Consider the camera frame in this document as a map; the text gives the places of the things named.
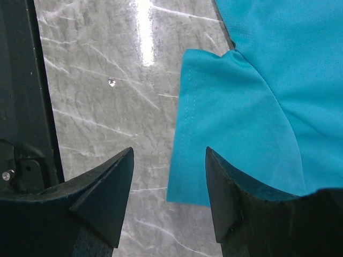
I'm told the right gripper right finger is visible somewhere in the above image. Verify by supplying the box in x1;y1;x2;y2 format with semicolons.
205;148;342;256

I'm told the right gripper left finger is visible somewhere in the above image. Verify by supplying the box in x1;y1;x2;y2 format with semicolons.
1;147;133;256

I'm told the teal t shirt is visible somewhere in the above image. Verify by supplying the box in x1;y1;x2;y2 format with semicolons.
167;1;342;206

